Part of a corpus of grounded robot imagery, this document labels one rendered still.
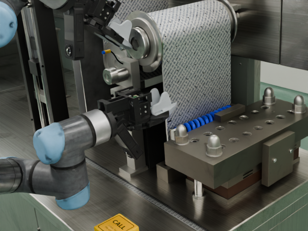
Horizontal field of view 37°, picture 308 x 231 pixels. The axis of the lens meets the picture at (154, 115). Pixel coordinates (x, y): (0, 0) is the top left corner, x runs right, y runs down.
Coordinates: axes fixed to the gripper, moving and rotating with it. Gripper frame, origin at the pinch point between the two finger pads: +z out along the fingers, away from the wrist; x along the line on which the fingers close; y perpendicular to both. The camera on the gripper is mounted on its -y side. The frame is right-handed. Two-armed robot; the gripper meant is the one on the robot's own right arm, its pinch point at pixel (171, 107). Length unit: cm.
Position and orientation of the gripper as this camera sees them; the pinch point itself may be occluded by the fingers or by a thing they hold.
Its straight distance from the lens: 113.3
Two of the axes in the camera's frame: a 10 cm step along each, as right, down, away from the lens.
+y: -0.7, -9.2, -3.9
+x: -6.4, -2.6, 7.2
